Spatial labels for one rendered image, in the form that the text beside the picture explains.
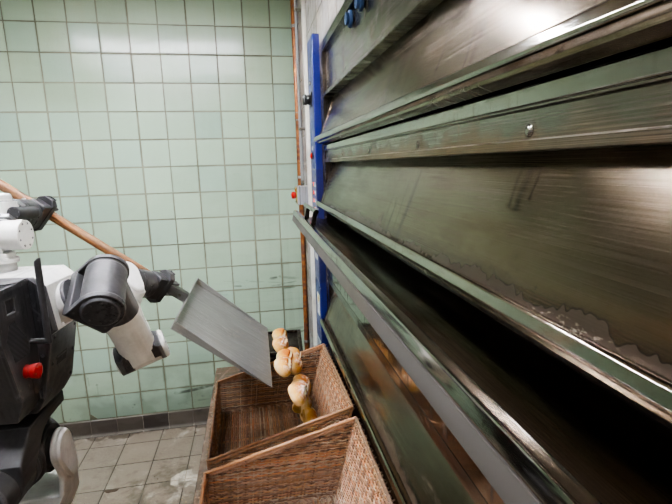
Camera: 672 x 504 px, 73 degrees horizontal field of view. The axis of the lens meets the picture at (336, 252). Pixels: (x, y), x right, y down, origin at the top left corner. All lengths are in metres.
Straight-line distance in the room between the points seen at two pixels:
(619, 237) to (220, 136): 2.54
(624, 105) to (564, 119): 0.07
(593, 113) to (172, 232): 2.60
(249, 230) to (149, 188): 0.62
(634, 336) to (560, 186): 0.19
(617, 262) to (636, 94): 0.14
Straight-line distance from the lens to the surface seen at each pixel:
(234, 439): 1.94
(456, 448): 0.84
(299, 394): 1.55
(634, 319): 0.43
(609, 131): 0.47
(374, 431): 1.25
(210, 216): 2.85
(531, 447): 0.35
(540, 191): 0.58
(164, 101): 2.88
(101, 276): 1.12
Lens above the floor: 1.62
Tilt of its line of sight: 11 degrees down
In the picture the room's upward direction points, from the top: 2 degrees counter-clockwise
